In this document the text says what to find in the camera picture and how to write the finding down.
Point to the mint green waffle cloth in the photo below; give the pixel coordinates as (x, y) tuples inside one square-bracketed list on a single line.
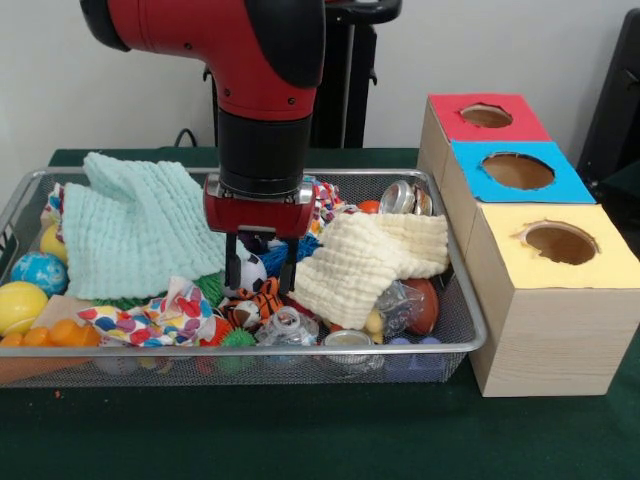
[(140, 225)]

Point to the yellow tennis ball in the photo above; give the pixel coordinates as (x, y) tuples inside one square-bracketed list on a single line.
[(20, 307)]

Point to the large colourful spotted cloth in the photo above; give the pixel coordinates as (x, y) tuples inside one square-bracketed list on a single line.
[(150, 320)]

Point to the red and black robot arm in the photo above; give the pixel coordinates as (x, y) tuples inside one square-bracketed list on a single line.
[(240, 60)]

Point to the crumpled colourful spotted cloth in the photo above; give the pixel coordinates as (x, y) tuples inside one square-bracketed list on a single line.
[(327, 200)]

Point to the cream waffle cloth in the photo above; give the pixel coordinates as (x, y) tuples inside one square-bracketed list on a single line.
[(370, 265)]

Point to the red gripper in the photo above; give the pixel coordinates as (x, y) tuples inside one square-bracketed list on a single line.
[(260, 217)]

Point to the blue globe ball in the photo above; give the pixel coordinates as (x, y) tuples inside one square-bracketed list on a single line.
[(40, 272)]

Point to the dark green table cloth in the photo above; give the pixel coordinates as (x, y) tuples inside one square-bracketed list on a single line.
[(300, 435)]

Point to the small soccer ball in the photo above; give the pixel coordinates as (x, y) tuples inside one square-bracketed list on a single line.
[(252, 272)]

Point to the crushed clear plastic bottle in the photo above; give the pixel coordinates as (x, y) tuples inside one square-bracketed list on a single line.
[(287, 327)]

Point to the brown toy football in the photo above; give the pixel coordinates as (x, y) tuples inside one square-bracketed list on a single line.
[(425, 302)]

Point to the orange plastic toy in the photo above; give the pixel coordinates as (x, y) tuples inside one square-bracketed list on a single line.
[(65, 332)]

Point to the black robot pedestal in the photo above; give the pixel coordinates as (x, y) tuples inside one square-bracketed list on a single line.
[(350, 75)]

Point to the orange tiger plush toy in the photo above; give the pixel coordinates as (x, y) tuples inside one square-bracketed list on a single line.
[(260, 302)]

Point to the wooden box with three holes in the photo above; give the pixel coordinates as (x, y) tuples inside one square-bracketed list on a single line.
[(550, 340)]

